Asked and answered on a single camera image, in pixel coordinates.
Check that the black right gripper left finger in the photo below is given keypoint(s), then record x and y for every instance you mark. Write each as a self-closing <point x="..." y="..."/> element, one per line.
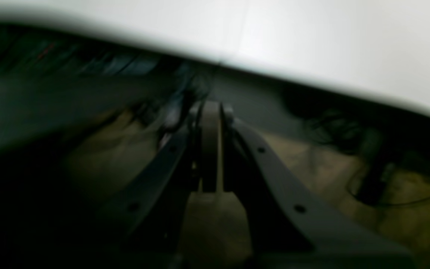
<point x="139" y="227"/>

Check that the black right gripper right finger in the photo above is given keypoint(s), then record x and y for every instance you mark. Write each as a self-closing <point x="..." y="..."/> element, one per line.
<point x="290" y="227"/>

